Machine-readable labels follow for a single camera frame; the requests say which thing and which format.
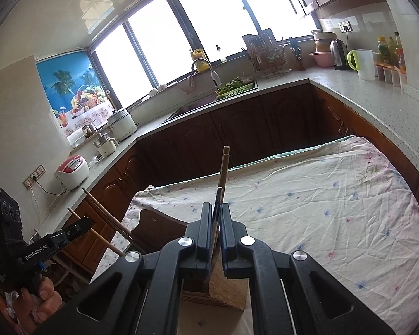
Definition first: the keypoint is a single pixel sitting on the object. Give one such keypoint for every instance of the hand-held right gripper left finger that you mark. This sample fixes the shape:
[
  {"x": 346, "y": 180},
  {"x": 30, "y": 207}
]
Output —
[{"x": 206, "y": 223}]

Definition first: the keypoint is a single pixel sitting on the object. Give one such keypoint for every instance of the person's left hand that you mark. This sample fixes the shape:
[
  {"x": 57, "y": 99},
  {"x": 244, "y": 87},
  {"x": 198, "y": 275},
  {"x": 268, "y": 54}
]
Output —
[{"x": 43, "y": 303}]

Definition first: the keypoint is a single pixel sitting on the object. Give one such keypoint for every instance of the small soap dispenser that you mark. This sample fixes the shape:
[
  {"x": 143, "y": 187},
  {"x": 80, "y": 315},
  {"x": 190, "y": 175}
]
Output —
[{"x": 219, "y": 54}]

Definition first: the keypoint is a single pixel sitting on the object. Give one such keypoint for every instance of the bundle of brown chopsticks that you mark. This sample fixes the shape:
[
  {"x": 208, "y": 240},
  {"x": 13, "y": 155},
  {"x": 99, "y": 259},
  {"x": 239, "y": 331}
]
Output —
[{"x": 227, "y": 157}]

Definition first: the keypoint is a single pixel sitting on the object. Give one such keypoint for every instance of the floral white tablecloth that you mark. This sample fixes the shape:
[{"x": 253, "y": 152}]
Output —
[{"x": 317, "y": 209}]

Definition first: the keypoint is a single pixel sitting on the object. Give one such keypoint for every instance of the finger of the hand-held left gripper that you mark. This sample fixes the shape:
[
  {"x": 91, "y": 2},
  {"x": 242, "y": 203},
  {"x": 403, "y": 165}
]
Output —
[{"x": 73, "y": 229}]

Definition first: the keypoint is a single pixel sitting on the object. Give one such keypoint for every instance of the tropical fruit wall poster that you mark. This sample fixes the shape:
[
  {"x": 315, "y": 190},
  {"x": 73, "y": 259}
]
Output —
[{"x": 70, "y": 83}]

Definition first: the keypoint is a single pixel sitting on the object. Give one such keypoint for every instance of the wooden utensil holder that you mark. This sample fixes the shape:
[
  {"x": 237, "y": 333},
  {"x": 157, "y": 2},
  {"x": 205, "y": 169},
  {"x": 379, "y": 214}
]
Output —
[{"x": 160, "y": 223}]

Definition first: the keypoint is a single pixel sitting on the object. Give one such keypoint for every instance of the curved metal faucet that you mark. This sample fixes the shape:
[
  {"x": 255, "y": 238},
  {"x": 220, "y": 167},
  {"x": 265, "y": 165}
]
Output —
[{"x": 200, "y": 63}]

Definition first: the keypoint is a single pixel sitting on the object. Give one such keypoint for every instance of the small white electric pot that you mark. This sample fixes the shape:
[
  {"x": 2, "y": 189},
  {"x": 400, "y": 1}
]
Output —
[{"x": 104, "y": 146}]

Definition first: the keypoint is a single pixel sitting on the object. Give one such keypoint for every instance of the large kitchen window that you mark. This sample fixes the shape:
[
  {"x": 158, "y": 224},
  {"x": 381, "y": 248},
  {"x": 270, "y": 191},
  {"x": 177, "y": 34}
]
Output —
[{"x": 202, "y": 17}]

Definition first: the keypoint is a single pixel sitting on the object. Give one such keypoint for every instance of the green vegetable basket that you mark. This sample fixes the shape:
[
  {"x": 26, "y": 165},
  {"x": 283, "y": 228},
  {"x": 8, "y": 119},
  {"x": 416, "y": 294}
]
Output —
[{"x": 234, "y": 87}]

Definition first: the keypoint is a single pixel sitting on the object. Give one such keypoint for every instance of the steel electric kettle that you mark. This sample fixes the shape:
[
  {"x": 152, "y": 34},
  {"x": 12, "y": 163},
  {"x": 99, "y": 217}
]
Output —
[{"x": 339, "y": 56}]

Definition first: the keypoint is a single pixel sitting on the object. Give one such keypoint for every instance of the row of spice jars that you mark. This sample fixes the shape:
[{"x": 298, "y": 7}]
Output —
[{"x": 389, "y": 75}]

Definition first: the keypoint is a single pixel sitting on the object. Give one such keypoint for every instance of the white pink rice cooker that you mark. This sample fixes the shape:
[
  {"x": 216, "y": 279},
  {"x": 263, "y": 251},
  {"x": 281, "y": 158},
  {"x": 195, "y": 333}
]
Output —
[{"x": 71, "y": 172}]

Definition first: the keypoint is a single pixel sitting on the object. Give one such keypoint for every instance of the pink plastic basin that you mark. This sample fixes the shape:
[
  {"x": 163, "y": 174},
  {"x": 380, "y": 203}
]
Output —
[{"x": 321, "y": 59}]

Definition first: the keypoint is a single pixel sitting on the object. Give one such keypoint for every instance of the small wall outlet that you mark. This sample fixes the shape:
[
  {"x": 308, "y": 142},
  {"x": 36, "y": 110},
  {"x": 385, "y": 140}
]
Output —
[{"x": 346, "y": 26}]

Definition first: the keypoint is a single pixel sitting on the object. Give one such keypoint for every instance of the dish drying rack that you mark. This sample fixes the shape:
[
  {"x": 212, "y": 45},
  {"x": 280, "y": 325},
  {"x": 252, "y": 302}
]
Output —
[{"x": 265, "y": 54}]

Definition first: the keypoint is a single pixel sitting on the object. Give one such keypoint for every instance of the grey kitchen countertop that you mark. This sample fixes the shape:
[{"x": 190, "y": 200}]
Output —
[{"x": 370, "y": 101}]

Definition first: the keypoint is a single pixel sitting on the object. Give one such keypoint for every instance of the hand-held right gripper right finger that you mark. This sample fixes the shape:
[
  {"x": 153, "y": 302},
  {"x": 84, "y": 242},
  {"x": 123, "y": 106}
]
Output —
[{"x": 227, "y": 223}]

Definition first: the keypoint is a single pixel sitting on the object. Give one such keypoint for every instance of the knife and scissors holder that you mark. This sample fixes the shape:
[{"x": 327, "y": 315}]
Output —
[{"x": 296, "y": 54}]

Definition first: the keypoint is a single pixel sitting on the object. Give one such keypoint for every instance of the white bowls on windowsill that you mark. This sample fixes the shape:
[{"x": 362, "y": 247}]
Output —
[{"x": 157, "y": 90}]

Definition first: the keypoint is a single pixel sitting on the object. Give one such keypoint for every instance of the cooking oil bottles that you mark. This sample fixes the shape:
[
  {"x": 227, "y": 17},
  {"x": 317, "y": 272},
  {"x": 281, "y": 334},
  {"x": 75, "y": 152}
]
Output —
[{"x": 389, "y": 50}]

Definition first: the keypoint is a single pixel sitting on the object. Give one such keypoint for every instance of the kitchen sink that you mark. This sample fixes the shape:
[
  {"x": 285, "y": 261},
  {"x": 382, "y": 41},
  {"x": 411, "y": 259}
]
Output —
[{"x": 188, "y": 110}]

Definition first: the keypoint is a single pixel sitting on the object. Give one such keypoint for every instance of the yellow detergent bottle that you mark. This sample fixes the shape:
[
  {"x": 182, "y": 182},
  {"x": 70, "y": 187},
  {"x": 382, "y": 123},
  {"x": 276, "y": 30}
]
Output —
[{"x": 198, "y": 55}]

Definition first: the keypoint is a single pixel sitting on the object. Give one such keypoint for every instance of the carved wooden chopstick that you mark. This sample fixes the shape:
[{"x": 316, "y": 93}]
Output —
[
  {"x": 108, "y": 216},
  {"x": 104, "y": 242},
  {"x": 222, "y": 178}
]

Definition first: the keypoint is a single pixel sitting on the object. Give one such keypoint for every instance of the wooden lower cabinets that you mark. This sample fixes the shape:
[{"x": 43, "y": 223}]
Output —
[{"x": 248, "y": 125}]

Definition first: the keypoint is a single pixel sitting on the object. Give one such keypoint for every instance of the long wall outlet strip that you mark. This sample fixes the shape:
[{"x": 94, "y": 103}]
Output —
[{"x": 34, "y": 177}]

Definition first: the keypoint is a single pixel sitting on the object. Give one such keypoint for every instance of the tall white steamer pot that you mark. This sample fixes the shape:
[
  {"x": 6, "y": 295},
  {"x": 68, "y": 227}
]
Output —
[{"x": 121, "y": 125}]

